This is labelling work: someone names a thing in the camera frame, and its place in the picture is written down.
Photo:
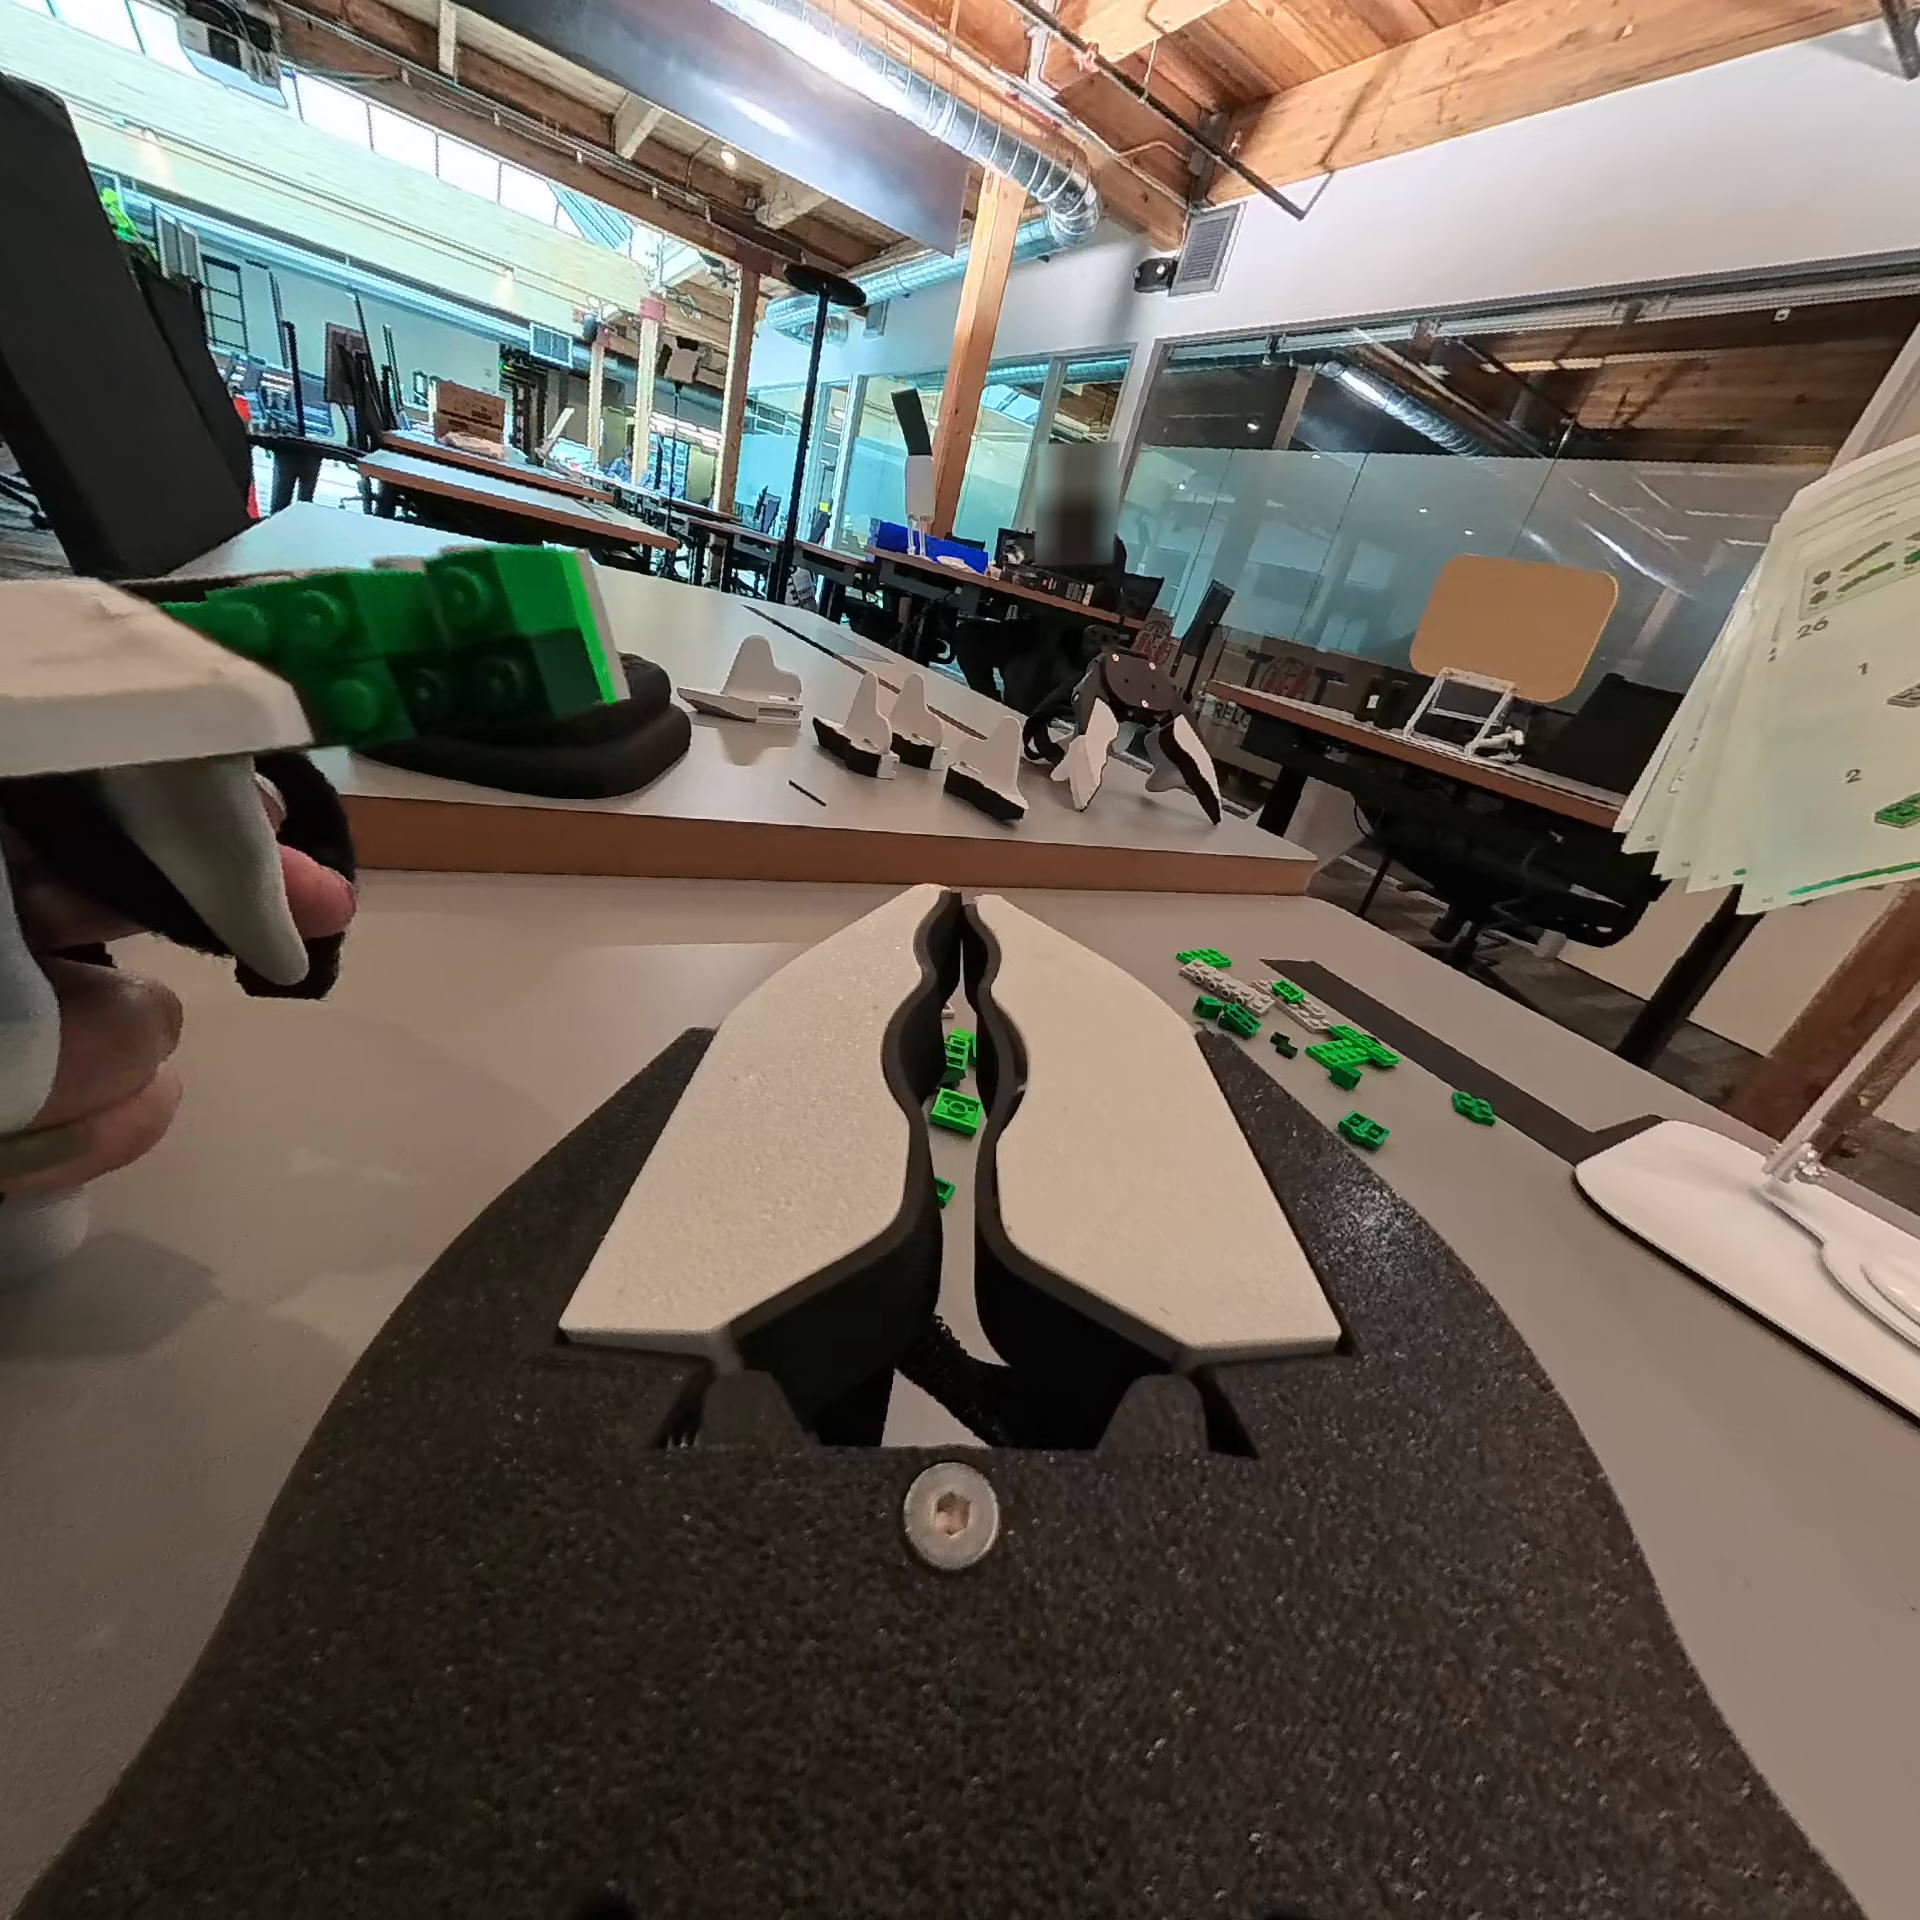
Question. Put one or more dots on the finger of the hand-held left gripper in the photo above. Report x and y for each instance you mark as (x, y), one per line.
(137, 678)

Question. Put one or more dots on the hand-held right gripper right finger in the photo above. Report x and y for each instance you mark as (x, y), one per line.
(1158, 1184)

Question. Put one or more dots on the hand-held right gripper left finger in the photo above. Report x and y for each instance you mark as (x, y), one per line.
(767, 1169)

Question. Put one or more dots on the pile of green bricks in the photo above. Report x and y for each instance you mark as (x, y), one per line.
(954, 1111)

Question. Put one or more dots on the green zigzag brick assembly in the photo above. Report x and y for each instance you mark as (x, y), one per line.
(449, 646)

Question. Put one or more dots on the grey desk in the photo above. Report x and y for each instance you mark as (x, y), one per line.
(1575, 1424)

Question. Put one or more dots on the wooden office desk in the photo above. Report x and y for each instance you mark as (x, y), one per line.
(1352, 733)

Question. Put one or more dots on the person's left hand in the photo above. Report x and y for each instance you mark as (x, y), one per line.
(120, 1062)

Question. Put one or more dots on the long white studded beam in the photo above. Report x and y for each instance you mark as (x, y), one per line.
(1229, 985)

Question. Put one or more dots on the wood-edged grey table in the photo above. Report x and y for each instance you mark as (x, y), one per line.
(634, 823)

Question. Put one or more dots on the black cushion pad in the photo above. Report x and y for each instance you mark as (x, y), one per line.
(599, 749)

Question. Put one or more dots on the long wooden workbench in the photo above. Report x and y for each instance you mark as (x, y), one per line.
(512, 491)

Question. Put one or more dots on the loose white finger plate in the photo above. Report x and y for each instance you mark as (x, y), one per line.
(859, 733)
(740, 689)
(917, 731)
(989, 779)

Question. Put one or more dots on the spare gripper mechanism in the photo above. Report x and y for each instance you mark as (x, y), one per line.
(1123, 698)

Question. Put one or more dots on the black swivel chair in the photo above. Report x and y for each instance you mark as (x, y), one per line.
(1575, 885)

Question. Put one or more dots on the white booklet stand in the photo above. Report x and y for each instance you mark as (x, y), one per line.
(1692, 1213)

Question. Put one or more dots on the ceiling projector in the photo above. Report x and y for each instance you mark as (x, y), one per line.
(234, 39)

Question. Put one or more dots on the blue storage bin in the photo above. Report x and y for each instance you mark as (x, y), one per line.
(929, 544)

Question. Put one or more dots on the tan board stand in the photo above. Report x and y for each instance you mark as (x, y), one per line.
(1516, 623)

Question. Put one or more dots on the black floor lamp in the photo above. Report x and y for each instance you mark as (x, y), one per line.
(819, 419)

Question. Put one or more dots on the instruction booklet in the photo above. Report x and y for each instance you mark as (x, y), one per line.
(1801, 706)

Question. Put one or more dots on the wooden column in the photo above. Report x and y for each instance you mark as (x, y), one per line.
(974, 345)

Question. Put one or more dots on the wall air vent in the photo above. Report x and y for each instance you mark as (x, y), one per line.
(1211, 250)

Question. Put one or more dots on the silver ceiling duct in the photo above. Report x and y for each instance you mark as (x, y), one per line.
(1007, 163)

